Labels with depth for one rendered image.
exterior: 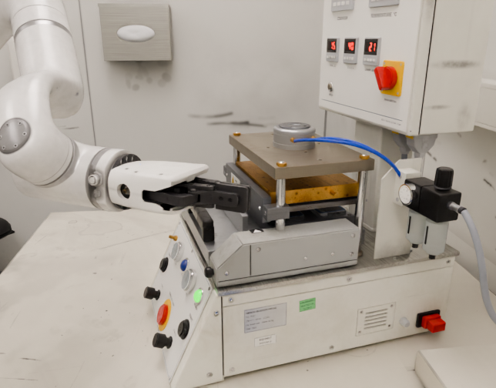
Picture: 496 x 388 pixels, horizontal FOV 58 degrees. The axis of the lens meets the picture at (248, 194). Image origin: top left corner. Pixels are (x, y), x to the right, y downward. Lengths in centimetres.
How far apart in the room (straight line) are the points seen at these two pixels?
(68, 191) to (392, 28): 56
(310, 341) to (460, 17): 58
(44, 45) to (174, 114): 161
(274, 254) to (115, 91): 176
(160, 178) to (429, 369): 54
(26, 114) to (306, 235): 44
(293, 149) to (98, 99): 167
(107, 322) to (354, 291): 50
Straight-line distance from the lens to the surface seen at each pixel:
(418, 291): 91
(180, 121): 235
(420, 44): 76
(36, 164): 59
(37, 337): 101
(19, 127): 60
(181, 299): 85
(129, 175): 56
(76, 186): 62
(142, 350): 91
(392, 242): 84
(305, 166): 72
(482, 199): 123
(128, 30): 220
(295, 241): 73
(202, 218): 78
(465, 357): 88
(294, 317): 79
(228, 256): 70
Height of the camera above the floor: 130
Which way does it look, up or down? 19 degrees down
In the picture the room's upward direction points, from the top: straight up
